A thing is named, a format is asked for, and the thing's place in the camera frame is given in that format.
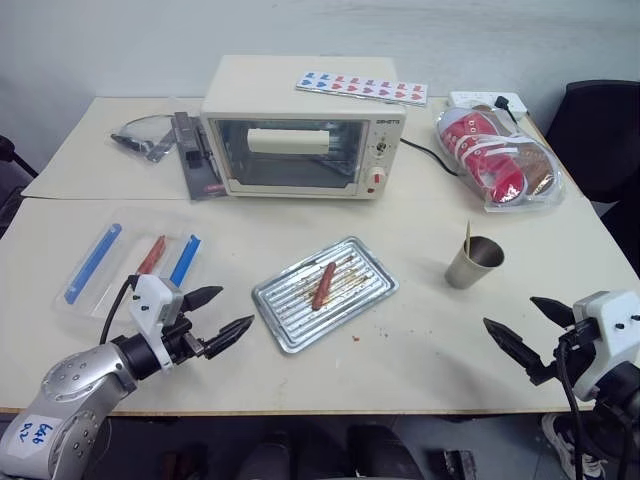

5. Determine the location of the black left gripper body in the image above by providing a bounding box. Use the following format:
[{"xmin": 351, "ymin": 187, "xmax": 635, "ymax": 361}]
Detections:
[{"xmin": 161, "ymin": 313, "xmax": 209, "ymax": 366}]

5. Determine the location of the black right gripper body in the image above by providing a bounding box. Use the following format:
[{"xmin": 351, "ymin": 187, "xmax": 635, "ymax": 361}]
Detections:
[{"xmin": 539, "ymin": 318, "xmax": 602, "ymax": 385}]

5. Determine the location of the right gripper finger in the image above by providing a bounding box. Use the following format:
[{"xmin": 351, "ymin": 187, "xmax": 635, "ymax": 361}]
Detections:
[
  {"xmin": 482, "ymin": 317, "xmax": 545, "ymax": 387},
  {"xmin": 529, "ymin": 295, "xmax": 577, "ymax": 330}
]

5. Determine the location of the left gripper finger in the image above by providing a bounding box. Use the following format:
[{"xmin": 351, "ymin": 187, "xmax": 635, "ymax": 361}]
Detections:
[
  {"xmin": 202, "ymin": 314, "xmax": 256, "ymax": 361},
  {"xmin": 182, "ymin": 285, "xmax": 225, "ymax": 317}
]

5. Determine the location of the short blue plastic strip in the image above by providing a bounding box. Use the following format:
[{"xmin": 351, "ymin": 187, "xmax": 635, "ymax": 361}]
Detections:
[{"xmin": 169, "ymin": 233, "xmax": 203, "ymax": 290}]

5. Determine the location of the steel cup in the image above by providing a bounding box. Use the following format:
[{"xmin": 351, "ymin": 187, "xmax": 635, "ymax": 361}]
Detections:
[{"xmin": 445, "ymin": 236, "xmax": 506, "ymax": 291}]

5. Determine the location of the black and white shoe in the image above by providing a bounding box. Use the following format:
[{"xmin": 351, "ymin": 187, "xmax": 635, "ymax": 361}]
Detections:
[{"xmin": 541, "ymin": 412, "xmax": 609, "ymax": 479}]

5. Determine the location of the clear plastic package tray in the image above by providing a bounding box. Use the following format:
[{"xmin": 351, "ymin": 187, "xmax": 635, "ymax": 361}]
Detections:
[{"xmin": 53, "ymin": 208, "xmax": 207, "ymax": 322}]

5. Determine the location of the long blue plastic strip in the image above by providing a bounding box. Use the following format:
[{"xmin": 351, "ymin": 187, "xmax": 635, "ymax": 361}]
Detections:
[{"xmin": 64, "ymin": 222, "xmax": 123, "ymax": 305}]

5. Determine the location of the ribbed metal baking tray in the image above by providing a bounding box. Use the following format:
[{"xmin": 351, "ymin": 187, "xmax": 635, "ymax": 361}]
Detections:
[{"xmin": 251, "ymin": 235, "xmax": 400, "ymax": 356}]

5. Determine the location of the clear bag of shoes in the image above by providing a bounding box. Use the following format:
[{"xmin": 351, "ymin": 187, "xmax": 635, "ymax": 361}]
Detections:
[{"xmin": 432, "ymin": 103, "xmax": 567, "ymax": 216}]

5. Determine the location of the grey oven tray with tongs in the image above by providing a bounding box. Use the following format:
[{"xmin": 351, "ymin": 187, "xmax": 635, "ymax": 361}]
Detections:
[{"xmin": 170, "ymin": 111, "xmax": 227, "ymax": 202}]

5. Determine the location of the red canvas sneaker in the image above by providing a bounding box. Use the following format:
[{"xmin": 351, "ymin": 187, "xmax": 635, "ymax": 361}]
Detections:
[{"xmin": 438, "ymin": 113, "xmax": 529, "ymax": 205}]

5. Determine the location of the clear bag with black tool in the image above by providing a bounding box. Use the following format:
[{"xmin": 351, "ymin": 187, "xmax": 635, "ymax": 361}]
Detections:
[{"xmin": 109, "ymin": 113, "xmax": 177, "ymax": 165}]

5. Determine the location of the black chair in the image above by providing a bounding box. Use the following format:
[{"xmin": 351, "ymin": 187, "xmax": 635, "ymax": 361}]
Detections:
[{"xmin": 543, "ymin": 79, "xmax": 640, "ymax": 204}]

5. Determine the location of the dark chair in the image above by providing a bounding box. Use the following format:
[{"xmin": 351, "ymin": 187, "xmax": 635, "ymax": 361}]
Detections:
[{"xmin": 0, "ymin": 133, "xmax": 40, "ymax": 242}]

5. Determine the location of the white power strip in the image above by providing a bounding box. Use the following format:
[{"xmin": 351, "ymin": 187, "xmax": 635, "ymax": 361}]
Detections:
[{"xmin": 446, "ymin": 89, "xmax": 530, "ymax": 122}]

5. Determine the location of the cream toaster oven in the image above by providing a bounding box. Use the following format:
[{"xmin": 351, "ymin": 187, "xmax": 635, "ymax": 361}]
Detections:
[{"xmin": 200, "ymin": 55, "xmax": 409, "ymax": 203}]

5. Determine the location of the heart pattern card sheet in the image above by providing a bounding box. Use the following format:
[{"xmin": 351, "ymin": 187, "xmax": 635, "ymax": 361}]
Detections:
[{"xmin": 295, "ymin": 69, "xmax": 432, "ymax": 108}]

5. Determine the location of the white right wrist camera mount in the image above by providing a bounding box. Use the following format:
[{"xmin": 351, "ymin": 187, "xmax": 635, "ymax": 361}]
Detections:
[{"xmin": 571, "ymin": 290, "xmax": 640, "ymax": 402}]

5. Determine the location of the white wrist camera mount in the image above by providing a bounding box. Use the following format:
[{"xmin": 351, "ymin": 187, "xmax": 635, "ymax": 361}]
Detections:
[
  {"xmin": 128, "ymin": 273, "xmax": 185, "ymax": 374},
  {"xmin": 571, "ymin": 290, "xmax": 640, "ymax": 402}
]

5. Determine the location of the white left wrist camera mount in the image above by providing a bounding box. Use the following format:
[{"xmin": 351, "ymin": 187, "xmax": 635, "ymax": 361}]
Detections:
[{"xmin": 128, "ymin": 273, "xmax": 185, "ymax": 374}]

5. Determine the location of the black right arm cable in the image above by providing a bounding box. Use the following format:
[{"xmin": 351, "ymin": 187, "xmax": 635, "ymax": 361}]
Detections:
[{"xmin": 557, "ymin": 340, "xmax": 587, "ymax": 480}]

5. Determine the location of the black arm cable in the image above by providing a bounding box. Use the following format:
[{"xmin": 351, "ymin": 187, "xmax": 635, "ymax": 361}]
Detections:
[
  {"xmin": 557, "ymin": 340, "xmax": 587, "ymax": 480},
  {"xmin": 99, "ymin": 274, "xmax": 139, "ymax": 346}
]

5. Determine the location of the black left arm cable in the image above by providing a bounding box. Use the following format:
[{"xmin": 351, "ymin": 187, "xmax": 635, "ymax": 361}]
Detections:
[{"xmin": 99, "ymin": 274, "xmax": 139, "ymax": 346}]

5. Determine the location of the black oven power cable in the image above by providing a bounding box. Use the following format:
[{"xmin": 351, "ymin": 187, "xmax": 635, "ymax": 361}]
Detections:
[{"xmin": 399, "ymin": 138, "xmax": 462, "ymax": 178}]

